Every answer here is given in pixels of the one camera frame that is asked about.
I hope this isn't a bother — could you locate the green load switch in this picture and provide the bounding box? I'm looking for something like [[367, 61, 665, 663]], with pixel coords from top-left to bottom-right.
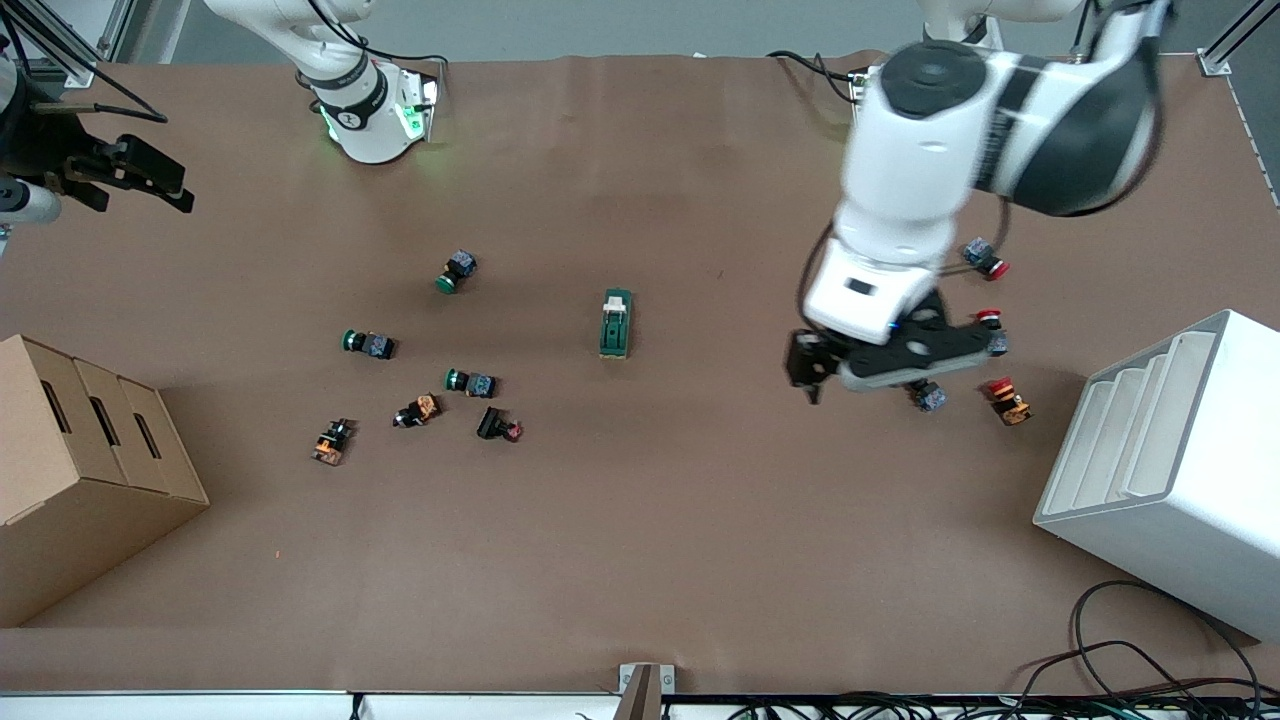
[[598, 289, 634, 360]]

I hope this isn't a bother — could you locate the right arm base connector plate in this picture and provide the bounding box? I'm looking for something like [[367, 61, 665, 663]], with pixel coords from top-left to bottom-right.
[[395, 68, 443, 143]]

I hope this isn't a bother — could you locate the red push button orange block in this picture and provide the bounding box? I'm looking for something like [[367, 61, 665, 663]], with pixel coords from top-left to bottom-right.
[[986, 376, 1032, 427]]

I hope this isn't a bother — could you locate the brown paper table cover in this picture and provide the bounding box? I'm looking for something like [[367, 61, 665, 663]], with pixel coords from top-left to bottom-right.
[[0, 52, 1280, 696]]

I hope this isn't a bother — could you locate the white stepped storage rack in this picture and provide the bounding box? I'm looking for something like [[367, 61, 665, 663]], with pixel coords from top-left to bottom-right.
[[1033, 309, 1280, 643]]

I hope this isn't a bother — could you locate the brown cardboard slotted box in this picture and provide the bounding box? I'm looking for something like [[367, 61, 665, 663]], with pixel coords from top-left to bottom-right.
[[0, 334, 211, 629]]

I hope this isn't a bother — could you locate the black right arm base cable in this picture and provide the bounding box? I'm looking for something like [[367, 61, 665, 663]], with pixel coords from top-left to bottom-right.
[[308, 0, 453, 69]]

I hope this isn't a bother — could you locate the black arm base cable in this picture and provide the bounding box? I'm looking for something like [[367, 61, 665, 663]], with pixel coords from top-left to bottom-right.
[[308, 0, 453, 69], [767, 49, 869, 101]]

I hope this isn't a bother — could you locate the black left arm base cable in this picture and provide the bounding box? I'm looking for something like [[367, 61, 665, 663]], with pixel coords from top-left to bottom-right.
[[767, 49, 869, 101]]

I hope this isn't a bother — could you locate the black looped cable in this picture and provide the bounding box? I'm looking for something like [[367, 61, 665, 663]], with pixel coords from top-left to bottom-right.
[[1000, 580, 1280, 713]]

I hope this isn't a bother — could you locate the black cable bundle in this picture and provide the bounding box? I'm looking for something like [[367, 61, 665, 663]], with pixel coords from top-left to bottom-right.
[[730, 690, 1280, 720]]

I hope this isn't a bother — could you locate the metal table edge bracket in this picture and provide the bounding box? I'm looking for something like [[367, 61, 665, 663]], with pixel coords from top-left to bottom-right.
[[618, 663, 676, 720]]

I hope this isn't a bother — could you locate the white table edge rail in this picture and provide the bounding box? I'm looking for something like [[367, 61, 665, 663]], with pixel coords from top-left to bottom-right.
[[0, 690, 621, 720]]

